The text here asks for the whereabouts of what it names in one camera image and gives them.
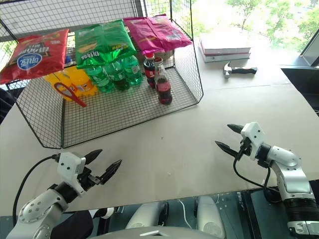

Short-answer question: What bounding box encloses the glass cola bottle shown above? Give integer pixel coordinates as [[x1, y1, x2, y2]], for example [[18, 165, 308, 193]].
[[154, 57, 174, 106]]

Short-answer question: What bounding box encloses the black wire grid shelf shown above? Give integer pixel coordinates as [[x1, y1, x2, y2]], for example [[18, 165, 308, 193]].
[[0, 0, 204, 149]]

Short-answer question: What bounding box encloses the green chip bag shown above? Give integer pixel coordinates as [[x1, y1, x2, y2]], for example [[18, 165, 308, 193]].
[[74, 20, 138, 70]]

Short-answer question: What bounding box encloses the red chip bag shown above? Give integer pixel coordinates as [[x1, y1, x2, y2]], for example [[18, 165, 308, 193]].
[[0, 28, 70, 85]]

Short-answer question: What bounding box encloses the thin white cable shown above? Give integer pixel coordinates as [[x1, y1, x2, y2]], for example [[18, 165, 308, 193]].
[[177, 198, 190, 227]]

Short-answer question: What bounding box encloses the silver robot torso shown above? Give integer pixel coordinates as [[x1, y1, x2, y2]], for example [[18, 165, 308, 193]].
[[91, 225, 200, 239]]

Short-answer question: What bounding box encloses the green soda bottle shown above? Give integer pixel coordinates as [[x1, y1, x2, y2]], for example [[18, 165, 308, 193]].
[[104, 59, 131, 92], [86, 66, 114, 94], [123, 55, 144, 87]]

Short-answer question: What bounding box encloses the black side table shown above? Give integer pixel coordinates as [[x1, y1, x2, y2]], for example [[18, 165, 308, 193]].
[[281, 65, 319, 112]]

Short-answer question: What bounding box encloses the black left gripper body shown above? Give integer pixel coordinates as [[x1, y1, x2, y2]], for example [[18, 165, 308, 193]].
[[76, 166, 104, 192]]

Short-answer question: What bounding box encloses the dark rounded shape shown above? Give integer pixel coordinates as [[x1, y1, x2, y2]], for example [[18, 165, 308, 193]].
[[49, 210, 95, 239]]

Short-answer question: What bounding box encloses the silver robot leg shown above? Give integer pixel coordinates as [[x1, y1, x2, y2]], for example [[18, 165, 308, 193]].
[[196, 195, 226, 239], [124, 201, 169, 230]]

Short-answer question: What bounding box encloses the white hardcover book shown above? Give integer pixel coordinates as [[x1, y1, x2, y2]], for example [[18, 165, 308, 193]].
[[200, 51, 251, 64], [198, 31, 253, 55]]

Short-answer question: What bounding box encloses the silver left robot leg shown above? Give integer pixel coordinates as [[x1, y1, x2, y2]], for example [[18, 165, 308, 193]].
[[124, 201, 169, 230]]

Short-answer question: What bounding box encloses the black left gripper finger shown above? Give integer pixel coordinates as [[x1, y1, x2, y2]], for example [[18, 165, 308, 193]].
[[84, 148, 104, 166], [100, 159, 123, 185]]

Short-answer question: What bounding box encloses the claw hammer black handle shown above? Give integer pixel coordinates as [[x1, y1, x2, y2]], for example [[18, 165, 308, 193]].
[[223, 62, 258, 80]]

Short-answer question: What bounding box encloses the pink chip bag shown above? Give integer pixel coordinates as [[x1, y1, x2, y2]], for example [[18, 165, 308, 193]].
[[123, 15, 193, 55]]

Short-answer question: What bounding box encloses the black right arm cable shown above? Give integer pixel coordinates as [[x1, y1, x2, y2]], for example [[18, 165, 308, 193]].
[[233, 146, 284, 204]]

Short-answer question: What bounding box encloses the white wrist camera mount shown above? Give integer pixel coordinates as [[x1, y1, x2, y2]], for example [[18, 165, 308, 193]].
[[57, 152, 87, 195], [240, 121, 264, 160]]

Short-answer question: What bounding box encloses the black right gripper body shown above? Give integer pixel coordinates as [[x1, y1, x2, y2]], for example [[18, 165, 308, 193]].
[[235, 136, 252, 160]]

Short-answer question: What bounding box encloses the dark window frame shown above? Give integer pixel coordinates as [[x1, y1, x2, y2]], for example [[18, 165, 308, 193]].
[[300, 31, 319, 67]]

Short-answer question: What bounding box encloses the plastic cola bottle red cap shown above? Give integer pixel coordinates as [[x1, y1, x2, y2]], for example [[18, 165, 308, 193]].
[[143, 52, 158, 89]]

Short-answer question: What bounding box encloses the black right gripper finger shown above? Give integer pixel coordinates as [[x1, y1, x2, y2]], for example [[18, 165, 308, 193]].
[[227, 123, 245, 135], [214, 140, 238, 158]]

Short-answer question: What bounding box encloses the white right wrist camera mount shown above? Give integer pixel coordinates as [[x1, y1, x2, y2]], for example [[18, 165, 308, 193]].
[[240, 121, 264, 160]]

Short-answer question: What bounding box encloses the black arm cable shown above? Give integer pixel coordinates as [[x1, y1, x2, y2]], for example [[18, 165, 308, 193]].
[[12, 153, 61, 221], [233, 146, 284, 204]]

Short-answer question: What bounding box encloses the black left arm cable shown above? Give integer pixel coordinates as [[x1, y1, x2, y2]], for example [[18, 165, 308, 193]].
[[12, 153, 61, 221]]

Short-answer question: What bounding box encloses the silver right robot leg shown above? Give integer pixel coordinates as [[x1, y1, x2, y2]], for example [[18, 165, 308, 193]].
[[196, 195, 226, 239]]

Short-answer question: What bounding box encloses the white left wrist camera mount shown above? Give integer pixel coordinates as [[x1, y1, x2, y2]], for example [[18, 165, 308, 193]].
[[57, 152, 87, 195]]

